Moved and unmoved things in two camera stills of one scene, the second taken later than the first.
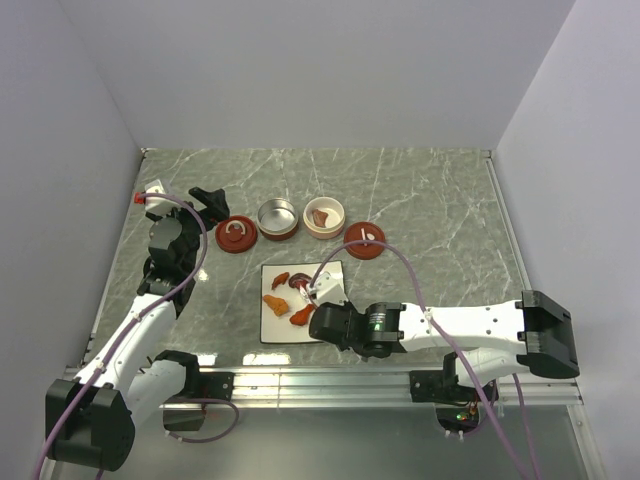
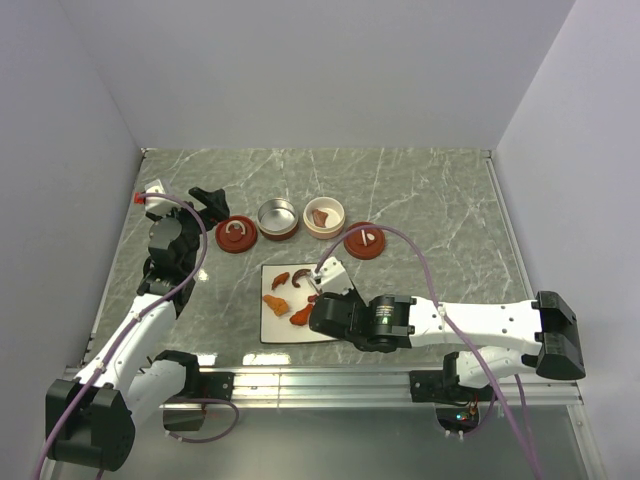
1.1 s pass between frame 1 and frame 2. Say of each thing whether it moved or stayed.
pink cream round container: stayed
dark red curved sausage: moved
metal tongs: moved
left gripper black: stayed
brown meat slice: stayed
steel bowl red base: stayed
